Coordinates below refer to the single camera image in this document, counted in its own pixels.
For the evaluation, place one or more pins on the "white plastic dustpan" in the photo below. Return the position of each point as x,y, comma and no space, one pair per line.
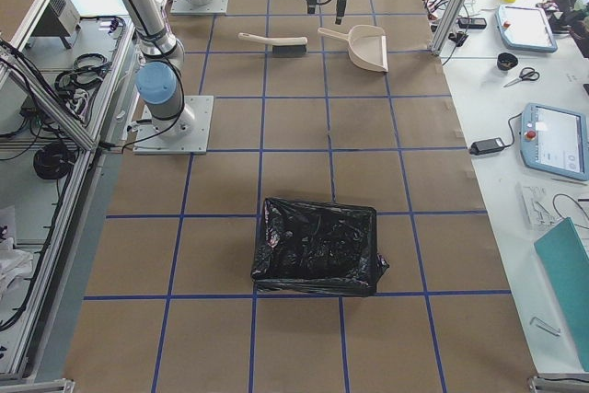
367,46

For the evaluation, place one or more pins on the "white hand brush black bristles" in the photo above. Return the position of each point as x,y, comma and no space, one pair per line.
280,47

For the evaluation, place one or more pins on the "black trash bag bin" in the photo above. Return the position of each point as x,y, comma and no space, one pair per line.
317,247

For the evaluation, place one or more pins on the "black phone on table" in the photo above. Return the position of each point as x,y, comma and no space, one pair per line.
472,22

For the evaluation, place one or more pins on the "far blue teach pendant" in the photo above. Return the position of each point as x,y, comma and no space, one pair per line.
525,29

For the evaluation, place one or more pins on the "blue teach pendant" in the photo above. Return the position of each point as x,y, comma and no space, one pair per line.
555,140
525,29

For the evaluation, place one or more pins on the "black power adapter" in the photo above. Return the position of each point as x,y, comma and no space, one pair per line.
487,146

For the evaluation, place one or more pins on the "near blue teach pendant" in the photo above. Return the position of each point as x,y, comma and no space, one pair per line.
555,140

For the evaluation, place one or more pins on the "grey control box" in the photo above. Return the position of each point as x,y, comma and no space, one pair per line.
60,19

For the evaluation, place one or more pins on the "teal folder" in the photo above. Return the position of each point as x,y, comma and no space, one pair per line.
565,262

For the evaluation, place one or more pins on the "metal allen key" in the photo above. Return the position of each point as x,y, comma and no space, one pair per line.
541,324

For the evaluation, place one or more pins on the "black handled scissors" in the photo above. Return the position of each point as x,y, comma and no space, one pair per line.
526,74

